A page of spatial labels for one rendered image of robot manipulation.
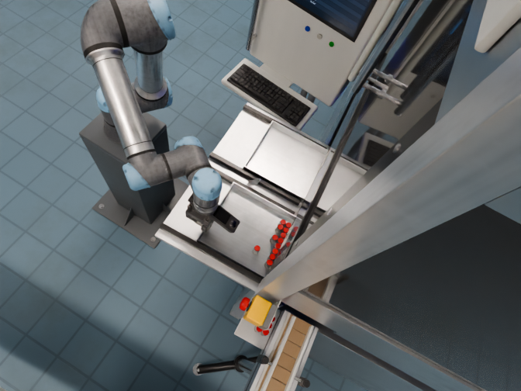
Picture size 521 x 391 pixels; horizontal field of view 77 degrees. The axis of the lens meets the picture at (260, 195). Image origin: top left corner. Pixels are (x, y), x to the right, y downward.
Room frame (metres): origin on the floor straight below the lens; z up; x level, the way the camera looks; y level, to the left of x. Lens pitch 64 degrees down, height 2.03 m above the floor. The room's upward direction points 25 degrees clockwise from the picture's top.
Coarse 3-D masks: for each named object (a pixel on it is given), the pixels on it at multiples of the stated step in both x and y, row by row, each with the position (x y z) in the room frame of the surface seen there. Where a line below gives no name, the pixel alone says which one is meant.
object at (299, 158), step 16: (272, 128) 0.87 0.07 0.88; (272, 144) 0.79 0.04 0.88; (288, 144) 0.83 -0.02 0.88; (304, 144) 0.86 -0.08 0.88; (256, 160) 0.69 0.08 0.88; (272, 160) 0.73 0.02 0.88; (288, 160) 0.76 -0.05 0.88; (304, 160) 0.79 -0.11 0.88; (320, 160) 0.82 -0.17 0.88; (272, 176) 0.66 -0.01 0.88; (288, 176) 0.69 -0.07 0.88; (304, 176) 0.72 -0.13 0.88; (288, 192) 0.61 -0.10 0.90; (304, 192) 0.65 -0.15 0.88
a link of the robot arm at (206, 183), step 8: (200, 168) 0.38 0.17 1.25; (208, 168) 0.38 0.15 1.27; (192, 176) 0.35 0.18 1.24; (200, 176) 0.35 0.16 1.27; (208, 176) 0.36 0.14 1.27; (216, 176) 0.37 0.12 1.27; (192, 184) 0.33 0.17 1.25; (200, 184) 0.33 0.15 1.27; (208, 184) 0.34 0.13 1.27; (216, 184) 0.35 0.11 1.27; (200, 192) 0.31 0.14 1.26; (208, 192) 0.32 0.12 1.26; (216, 192) 0.33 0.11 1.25; (200, 200) 0.31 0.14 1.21; (208, 200) 0.31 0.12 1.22; (216, 200) 0.34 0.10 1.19; (208, 208) 0.32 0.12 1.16
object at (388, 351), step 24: (480, 0) 0.46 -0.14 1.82; (480, 24) 0.38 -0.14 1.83; (504, 48) 0.28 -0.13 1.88; (456, 72) 0.33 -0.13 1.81; (480, 72) 0.28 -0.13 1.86; (456, 96) 0.28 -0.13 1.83; (312, 312) 0.19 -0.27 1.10; (336, 312) 0.19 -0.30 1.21; (360, 336) 0.18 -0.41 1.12; (384, 360) 0.17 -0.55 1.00; (408, 360) 0.17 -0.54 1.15; (432, 384) 0.16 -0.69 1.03; (456, 384) 0.16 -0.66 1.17
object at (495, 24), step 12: (492, 0) 0.36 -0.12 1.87; (504, 0) 0.33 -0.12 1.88; (516, 0) 0.31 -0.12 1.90; (492, 12) 0.33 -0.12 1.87; (504, 12) 0.31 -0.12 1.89; (516, 12) 0.30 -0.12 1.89; (492, 24) 0.31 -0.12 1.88; (504, 24) 0.30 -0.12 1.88; (480, 36) 0.31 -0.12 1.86; (492, 36) 0.30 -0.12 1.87; (480, 48) 0.30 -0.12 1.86
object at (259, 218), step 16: (240, 192) 0.53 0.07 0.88; (224, 208) 0.45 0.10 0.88; (240, 208) 0.47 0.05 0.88; (256, 208) 0.50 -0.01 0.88; (272, 208) 0.53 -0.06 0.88; (240, 224) 0.41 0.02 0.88; (256, 224) 0.44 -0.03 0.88; (272, 224) 0.47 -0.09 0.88; (208, 240) 0.31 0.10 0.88; (224, 240) 0.33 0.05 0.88; (240, 240) 0.36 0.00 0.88; (256, 240) 0.38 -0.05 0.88; (224, 256) 0.28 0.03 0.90; (240, 256) 0.31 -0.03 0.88; (256, 256) 0.33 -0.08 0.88; (256, 272) 0.27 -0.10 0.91
